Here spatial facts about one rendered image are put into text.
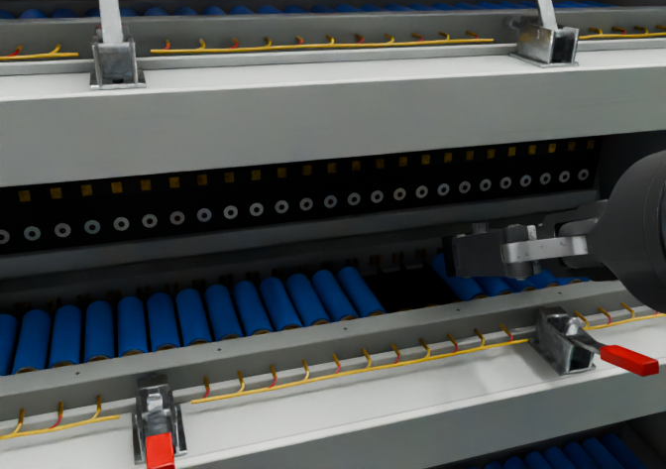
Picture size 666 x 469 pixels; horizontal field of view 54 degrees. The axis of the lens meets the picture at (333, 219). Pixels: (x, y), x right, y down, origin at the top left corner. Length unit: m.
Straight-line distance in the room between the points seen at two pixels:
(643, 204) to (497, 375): 0.19
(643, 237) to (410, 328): 0.19
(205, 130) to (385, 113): 0.10
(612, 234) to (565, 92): 0.16
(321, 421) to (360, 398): 0.03
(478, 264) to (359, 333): 0.10
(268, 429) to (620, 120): 0.30
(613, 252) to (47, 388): 0.31
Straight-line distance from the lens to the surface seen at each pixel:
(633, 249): 0.30
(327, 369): 0.43
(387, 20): 0.45
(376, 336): 0.43
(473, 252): 0.38
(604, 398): 0.48
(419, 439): 0.42
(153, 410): 0.38
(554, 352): 0.47
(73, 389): 0.41
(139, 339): 0.44
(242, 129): 0.36
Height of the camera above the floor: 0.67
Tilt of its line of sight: 5 degrees down
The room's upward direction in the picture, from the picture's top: 5 degrees counter-clockwise
